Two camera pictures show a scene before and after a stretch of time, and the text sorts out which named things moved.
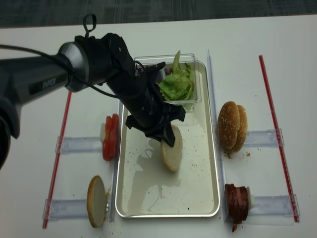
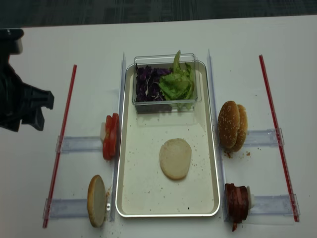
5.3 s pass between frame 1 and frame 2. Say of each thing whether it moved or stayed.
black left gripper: moved
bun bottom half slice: moved
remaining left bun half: stayed
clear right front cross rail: stayed
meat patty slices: stayed
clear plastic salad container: stayed
